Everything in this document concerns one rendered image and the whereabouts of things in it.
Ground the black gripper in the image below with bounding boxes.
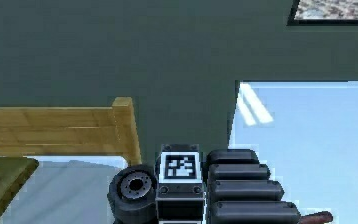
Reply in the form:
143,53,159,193
108,163,159,224

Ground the wooden bed with green cover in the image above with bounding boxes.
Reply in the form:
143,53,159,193
0,96,143,224

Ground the dark red rod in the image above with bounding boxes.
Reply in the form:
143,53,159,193
299,210,334,224

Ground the black framed wall picture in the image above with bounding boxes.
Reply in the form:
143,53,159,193
286,0,358,27

